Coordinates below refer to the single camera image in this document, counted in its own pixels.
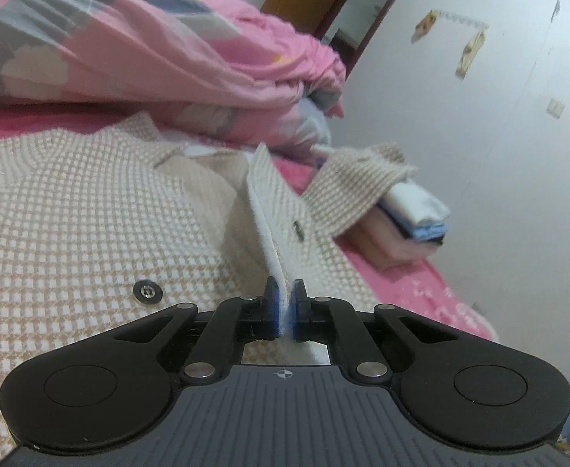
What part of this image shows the white folded cloth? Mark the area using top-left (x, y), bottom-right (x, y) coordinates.
top-left (384, 182), bottom-right (451, 225)

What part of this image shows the light blue folded cloth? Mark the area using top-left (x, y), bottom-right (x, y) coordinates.
top-left (402, 221), bottom-right (447, 242)

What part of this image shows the beige white houndstooth knit cardigan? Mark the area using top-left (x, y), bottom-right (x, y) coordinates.
top-left (0, 111), bottom-right (418, 448)

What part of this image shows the short hanging wall ornament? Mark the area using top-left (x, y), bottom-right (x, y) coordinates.
top-left (410, 10), bottom-right (437, 43)

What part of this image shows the pink grey floral quilt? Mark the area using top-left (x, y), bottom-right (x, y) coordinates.
top-left (0, 0), bottom-right (348, 151)

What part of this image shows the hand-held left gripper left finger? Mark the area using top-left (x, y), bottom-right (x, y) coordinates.
top-left (114, 276), bottom-right (282, 384)

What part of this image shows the white wall hook rail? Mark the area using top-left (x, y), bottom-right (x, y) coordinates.
top-left (431, 9), bottom-right (490, 31)

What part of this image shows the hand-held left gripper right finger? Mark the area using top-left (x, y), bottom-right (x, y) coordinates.
top-left (289, 277), bottom-right (454, 384)

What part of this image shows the navy folded cloth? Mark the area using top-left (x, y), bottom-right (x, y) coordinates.
top-left (396, 214), bottom-right (447, 247)

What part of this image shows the long hanging wall ornament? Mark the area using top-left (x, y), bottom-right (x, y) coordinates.
top-left (455, 29), bottom-right (487, 79)

